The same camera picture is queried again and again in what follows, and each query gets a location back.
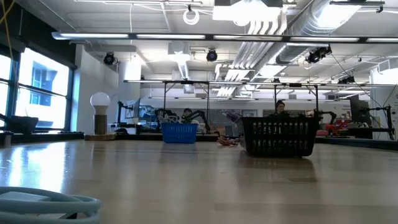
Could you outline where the black metal background frame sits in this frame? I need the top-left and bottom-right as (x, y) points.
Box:
(273, 82), (320, 119)
(163, 80), (210, 125)

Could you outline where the long ceiling light bar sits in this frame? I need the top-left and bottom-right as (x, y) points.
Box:
(51, 30), (398, 44)

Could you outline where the black monitor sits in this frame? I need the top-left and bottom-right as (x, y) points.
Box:
(349, 94), (371, 126)

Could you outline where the black ceiling camera rig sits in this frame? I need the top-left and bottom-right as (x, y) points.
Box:
(305, 44), (333, 65)

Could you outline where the black tub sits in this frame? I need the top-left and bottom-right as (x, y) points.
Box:
(0, 113), (40, 134)

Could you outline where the black background stand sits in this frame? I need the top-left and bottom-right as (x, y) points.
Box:
(360, 105), (396, 141)

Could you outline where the person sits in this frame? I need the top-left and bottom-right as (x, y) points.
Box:
(182, 108), (200, 124)
(273, 99), (290, 118)

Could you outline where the light blue USB cable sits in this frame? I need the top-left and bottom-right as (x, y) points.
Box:
(157, 114), (183, 124)
(0, 185), (103, 224)

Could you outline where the red background object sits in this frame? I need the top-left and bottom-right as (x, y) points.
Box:
(323, 119), (351, 137)

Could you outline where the blue plastic basket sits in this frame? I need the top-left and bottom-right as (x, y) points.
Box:
(160, 122), (199, 144)

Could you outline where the white bulb lamp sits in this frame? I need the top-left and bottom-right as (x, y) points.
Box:
(85, 91), (118, 141)

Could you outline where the white hanging ring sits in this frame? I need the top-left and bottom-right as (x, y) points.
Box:
(182, 8), (201, 26)

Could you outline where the black plastic basket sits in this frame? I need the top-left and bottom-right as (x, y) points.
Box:
(241, 116), (320, 157)

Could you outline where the silver ventilation duct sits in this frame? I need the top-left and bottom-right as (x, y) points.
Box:
(275, 0), (363, 65)

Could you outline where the round black ceiling fixture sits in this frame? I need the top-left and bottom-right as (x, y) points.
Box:
(206, 49), (219, 63)
(103, 52), (117, 66)

